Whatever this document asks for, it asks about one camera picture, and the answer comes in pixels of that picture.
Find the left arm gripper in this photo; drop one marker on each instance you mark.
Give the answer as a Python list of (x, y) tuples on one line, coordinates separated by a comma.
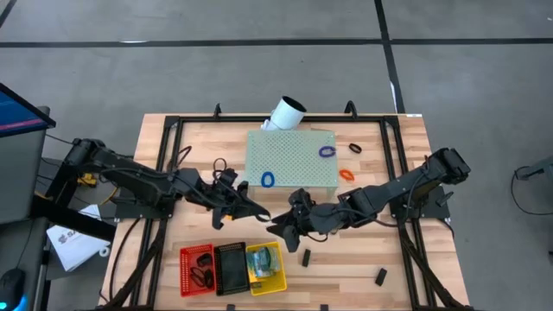
[(222, 198)]

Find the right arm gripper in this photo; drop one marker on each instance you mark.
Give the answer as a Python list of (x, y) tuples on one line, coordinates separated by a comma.
[(317, 218)]

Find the yellow slotted plastic basket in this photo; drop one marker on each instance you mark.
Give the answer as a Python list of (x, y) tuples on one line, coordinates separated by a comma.
[(272, 287)]

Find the black clip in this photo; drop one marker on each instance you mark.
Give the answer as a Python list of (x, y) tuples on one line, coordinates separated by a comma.
[(381, 277)]

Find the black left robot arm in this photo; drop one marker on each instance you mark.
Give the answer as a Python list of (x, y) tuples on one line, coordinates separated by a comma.
[(129, 177)]

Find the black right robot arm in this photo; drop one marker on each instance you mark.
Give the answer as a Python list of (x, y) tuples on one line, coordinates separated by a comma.
[(402, 185)]

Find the black desk bar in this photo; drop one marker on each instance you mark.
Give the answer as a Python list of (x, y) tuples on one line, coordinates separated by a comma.
[(73, 218)]

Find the dark grey desk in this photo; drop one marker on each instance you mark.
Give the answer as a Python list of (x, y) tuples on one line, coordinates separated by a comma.
[(34, 259)]

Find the grey desk cabinet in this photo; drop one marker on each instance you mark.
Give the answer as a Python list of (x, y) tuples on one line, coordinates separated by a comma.
[(21, 173)]

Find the black slotted plastic basket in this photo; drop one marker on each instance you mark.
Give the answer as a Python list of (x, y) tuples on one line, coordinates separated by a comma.
[(231, 270)]

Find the red slotted plastic basket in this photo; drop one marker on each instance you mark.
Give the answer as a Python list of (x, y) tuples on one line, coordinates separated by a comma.
[(182, 259)]

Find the white cylindrical tube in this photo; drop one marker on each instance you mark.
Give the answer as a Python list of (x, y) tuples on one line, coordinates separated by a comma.
[(285, 114)]

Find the white tape roll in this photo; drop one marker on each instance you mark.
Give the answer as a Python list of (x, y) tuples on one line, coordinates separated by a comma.
[(100, 251)]

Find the small white paper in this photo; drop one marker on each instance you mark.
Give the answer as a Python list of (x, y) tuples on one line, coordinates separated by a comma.
[(90, 212)]

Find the white paper sheets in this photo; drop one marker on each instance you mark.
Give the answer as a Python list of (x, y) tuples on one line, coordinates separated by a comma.
[(73, 248)]

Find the black computer mouse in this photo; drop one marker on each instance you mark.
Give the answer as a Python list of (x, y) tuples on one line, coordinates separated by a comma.
[(10, 285)]

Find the computer monitor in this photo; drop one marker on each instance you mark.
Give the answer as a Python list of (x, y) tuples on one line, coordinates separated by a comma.
[(17, 114)]

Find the grey floor stand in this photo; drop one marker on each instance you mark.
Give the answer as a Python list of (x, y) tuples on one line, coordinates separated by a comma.
[(544, 166)]

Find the black aluminium table frame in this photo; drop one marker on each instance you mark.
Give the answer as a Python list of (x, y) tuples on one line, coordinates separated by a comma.
[(207, 118)]

